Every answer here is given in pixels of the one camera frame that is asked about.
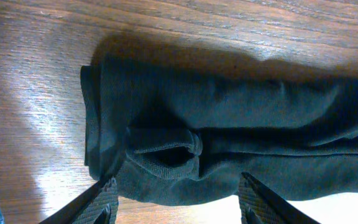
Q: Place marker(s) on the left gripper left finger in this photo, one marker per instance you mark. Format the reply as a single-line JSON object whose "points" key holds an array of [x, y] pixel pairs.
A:
{"points": [[97, 205]]}

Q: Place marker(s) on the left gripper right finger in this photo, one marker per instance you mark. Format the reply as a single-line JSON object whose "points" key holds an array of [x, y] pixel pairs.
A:
{"points": [[261, 205]]}

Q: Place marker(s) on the black t-shirt with logo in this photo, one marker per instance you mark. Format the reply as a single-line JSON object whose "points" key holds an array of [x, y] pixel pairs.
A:
{"points": [[177, 137]]}

